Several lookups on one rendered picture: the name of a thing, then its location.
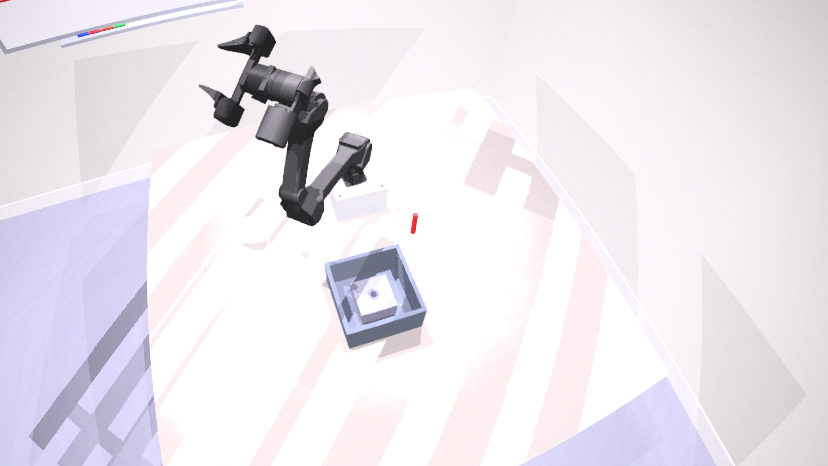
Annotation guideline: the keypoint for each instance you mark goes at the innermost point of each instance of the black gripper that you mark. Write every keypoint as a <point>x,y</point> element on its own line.
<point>256,79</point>

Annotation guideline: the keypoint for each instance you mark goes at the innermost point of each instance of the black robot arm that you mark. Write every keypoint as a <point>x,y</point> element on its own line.
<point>300,111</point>

